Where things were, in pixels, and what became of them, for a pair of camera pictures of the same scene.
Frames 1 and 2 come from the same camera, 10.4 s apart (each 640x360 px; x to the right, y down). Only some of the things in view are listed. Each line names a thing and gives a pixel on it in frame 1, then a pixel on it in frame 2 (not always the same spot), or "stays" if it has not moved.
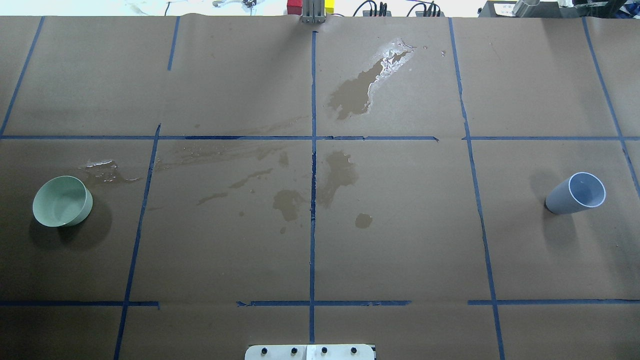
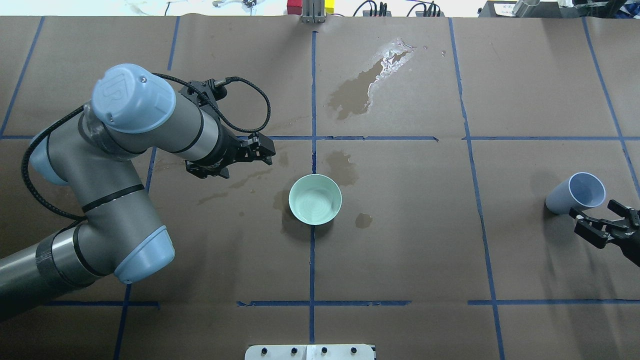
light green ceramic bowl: [62, 201] to [315, 199]
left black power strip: [367, 13] stays
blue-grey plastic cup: [582, 191] stays
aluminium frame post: [313, 11] stays
